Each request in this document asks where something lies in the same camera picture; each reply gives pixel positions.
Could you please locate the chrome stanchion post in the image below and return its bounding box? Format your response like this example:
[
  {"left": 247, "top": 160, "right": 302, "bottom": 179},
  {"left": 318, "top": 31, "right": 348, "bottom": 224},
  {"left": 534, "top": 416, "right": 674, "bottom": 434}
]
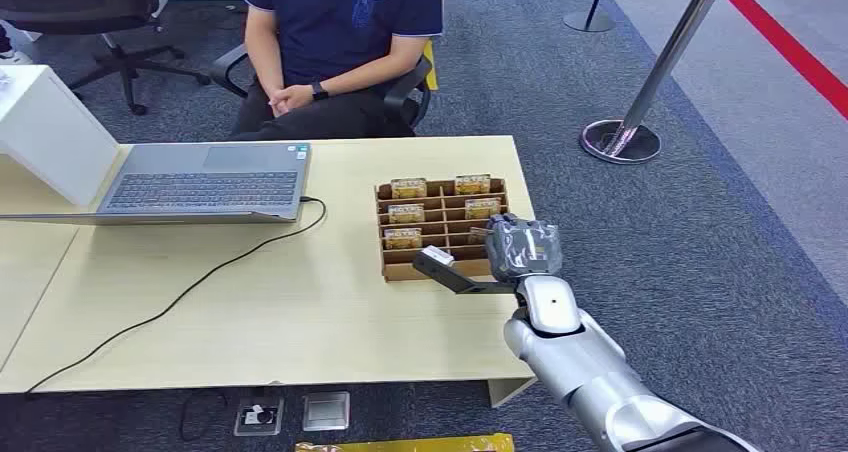
[{"left": 578, "top": 0, "right": 730, "bottom": 166}]

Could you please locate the dark stanchion post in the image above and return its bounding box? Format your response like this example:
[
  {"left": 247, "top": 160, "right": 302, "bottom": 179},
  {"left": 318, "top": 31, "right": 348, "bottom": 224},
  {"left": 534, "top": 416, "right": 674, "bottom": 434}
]
[{"left": 562, "top": 0, "right": 618, "bottom": 35}]

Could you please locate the black floor cable loop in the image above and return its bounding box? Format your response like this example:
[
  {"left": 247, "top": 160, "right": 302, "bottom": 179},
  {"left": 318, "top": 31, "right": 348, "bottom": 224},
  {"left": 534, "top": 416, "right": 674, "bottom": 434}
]
[{"left": 178, "top": 388, "right": 231, "bottom": 444}]

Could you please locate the person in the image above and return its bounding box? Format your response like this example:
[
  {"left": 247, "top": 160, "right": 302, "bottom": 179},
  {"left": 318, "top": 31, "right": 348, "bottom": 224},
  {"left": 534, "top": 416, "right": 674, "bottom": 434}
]
[{"left": 227, "top": 0, "right": 445, "bottom": 143}]

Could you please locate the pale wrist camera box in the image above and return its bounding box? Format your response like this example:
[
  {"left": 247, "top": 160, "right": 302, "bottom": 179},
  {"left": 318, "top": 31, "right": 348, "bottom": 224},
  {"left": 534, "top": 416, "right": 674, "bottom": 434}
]
[{"left": 421, "top": 245, "right": 456, "bottom": 269}]

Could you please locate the yellow chair tag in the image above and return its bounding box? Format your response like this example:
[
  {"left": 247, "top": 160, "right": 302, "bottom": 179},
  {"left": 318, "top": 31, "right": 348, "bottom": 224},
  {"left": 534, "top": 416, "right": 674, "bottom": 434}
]
[{"left": 422, "top": 38, "right": 441, "bottom": 93}]

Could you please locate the person's left hand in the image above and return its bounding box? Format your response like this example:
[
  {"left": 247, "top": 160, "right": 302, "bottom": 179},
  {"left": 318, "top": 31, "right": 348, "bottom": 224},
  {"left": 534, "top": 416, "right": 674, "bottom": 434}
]
[{"left": 274, "top": 83, "right": 317, "bottom": 116}]

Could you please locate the gold printed card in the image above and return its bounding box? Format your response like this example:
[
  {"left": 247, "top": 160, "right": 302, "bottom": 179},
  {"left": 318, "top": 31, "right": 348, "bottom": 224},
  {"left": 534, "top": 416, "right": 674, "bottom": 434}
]
[
  {"left": 382, "top": 228, "right": 424, "bottom": 252},
  {"left": 386, "top": 203, "right": 427, "bottom": 226},
  {"left": 464, "top": 197, "right": 503, "bottom": 221},
  {"left": 453, "top": 173, "right": 493, "bottom": 197},
  {"left": 390, "top": 177, "right": 429, "bottom": 201}
]

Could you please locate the black armchair with armrests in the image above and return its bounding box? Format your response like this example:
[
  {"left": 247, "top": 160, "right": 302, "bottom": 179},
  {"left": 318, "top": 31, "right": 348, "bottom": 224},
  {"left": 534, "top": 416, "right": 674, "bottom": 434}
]
[{"left": 209, "top": 43, "right": 435, "bottom": 138}]

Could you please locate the beige desk leg panel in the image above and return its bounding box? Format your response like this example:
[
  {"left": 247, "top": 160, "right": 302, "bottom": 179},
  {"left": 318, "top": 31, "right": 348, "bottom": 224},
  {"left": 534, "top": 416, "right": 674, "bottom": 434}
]
[{"left": 487, "top": 376, "right": 539, "bottom": 410}]

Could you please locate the brown cardboard card holder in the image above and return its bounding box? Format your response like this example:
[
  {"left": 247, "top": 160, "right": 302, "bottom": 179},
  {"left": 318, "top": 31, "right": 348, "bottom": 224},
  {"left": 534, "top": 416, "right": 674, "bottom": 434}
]
[{"left": 374, "top": 176, "right": 512, "bottom": 283}]

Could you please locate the grey open laptop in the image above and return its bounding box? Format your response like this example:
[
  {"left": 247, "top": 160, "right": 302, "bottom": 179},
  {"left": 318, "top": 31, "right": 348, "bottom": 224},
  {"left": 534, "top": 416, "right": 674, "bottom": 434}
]
[{"left": 0, "top": 142, "right": 313, "bottom": 227}]

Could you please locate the yellow gold flat object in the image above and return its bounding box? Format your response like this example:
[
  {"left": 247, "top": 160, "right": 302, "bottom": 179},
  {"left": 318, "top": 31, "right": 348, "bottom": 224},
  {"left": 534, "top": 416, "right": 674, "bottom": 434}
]
[{"left": 294, "top": 432, "right": 517, "bottom": 452}]

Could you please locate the closed metal floor socket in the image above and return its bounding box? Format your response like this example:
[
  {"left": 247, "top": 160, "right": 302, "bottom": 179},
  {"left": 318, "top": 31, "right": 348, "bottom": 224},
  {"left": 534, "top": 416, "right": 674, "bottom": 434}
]
[{"left": 301, "top": 390, "right": 352, "bottom": 433}]

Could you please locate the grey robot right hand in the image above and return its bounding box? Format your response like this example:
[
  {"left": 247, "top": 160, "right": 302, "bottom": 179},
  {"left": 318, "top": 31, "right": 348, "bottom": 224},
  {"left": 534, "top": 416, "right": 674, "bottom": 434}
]
[{"left": 485, "top": 213, "right": 564, "bottom": 285}]

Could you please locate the floor socket with plug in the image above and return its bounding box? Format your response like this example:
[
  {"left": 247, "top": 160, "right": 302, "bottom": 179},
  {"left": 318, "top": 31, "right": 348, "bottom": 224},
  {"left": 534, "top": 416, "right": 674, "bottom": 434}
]
[{"left": 232, "top": 396, "right": 285, "bottom": 438}]

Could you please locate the black swivel office chair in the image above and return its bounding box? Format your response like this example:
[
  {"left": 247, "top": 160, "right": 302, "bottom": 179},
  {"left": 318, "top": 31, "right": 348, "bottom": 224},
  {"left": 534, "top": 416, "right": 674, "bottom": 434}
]
[{"left": 0, "top": 0, "right": 213, "bottom": 117}]

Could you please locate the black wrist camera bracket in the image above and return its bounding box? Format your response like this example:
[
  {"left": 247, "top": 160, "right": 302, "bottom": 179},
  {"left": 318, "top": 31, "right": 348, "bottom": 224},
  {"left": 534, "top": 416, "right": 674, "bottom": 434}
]
[{"left": 411, "top": 252, "right": 519, "bottom": 297}]

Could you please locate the white angled box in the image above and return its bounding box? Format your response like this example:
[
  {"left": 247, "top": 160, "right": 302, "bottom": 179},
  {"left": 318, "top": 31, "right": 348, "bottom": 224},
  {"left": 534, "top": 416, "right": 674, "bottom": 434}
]
[{"left": 0, "top": 64, "right": 122, "bottom": 209}]

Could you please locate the red barrier belt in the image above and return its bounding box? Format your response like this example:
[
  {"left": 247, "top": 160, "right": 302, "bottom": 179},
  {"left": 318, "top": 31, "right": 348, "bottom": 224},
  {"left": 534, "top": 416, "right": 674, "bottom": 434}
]
[{"left": 718, "top": 0, "right": 848, "bottom": 123}]

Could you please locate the black laptop power cable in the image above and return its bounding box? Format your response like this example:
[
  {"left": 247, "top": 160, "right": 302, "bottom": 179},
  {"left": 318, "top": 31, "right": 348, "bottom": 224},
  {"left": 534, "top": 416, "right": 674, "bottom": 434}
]
[{"left": 24, "top": 196, "right": 329, "bottom": 397}]

